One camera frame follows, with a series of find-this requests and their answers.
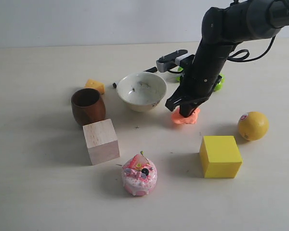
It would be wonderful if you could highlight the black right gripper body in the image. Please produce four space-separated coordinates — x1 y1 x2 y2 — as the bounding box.
165 83 213 111

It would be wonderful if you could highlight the orange putty blob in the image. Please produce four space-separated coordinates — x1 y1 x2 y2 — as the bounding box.
171 107 200 125

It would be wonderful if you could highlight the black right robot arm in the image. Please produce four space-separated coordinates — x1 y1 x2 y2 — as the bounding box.
156 0 289 117

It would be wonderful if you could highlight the green bone dog toy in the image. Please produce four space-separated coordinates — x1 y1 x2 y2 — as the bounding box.
176 67 225 91

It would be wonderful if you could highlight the black marker pen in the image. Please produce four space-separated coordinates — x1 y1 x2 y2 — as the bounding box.
112 67 158 89

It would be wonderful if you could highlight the white ceramic bowl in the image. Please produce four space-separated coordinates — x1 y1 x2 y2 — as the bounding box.
116 72 167 112

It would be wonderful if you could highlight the yellow cube block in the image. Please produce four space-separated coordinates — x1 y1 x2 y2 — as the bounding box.
199 135 243 179

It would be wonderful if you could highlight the yellow lemon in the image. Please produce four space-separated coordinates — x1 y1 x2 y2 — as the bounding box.
237 112 269 141

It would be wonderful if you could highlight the pink toy cake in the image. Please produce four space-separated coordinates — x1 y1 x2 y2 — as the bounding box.
121 151 158 196

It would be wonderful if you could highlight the light wooden cube block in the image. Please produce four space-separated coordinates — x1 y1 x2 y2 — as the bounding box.
82 119 120 166

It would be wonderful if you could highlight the brown wooden cup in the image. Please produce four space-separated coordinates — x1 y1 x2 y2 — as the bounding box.
71 88 106 126

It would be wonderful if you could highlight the yellow cheese wedge toy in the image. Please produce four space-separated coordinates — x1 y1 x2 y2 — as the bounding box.
85 79 105 94

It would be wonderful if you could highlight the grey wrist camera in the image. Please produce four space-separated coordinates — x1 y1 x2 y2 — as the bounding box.
156 49 195 73

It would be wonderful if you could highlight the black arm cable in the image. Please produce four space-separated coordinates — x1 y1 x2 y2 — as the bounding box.
227 36 277 62

